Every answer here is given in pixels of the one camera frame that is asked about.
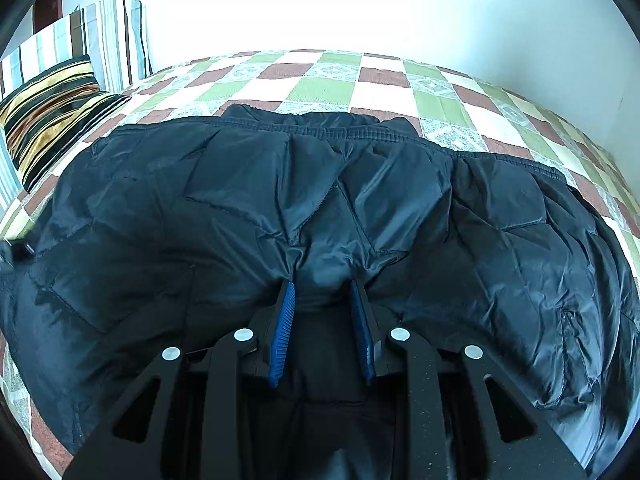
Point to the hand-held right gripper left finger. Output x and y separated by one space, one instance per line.
281 330

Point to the dark gold striped cushion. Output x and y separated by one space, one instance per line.
47 115

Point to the black quilted jacket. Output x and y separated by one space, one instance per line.
200 220

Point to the checkered patchwork bed sheet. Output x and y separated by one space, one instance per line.
440 105

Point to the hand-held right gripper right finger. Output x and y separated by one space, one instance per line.
364 330

